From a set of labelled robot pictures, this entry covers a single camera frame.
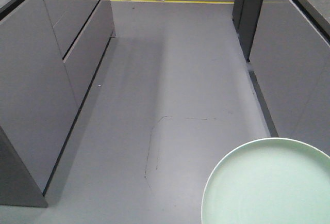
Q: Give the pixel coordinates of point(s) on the light green round plate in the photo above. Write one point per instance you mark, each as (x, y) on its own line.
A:
(270, 180)

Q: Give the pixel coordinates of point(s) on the grey cabinet row left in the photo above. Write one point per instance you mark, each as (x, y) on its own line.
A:
(50, 53)

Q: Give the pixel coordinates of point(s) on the grey cabinet row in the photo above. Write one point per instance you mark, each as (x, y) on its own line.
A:
(50, 53)
(287, 44)

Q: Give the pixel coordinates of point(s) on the grey cabinet row right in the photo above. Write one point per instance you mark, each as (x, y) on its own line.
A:
(287, 44)

